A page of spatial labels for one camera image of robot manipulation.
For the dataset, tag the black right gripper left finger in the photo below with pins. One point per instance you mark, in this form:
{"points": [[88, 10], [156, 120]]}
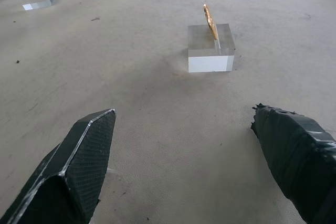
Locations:
{"points": [[78, 166]]}

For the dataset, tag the gold coin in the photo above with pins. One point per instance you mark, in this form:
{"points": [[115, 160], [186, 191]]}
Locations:
{"points": [[210, 21]]}

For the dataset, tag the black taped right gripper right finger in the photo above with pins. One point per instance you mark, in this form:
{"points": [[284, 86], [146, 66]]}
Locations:
{"points": [[296, 155]]}

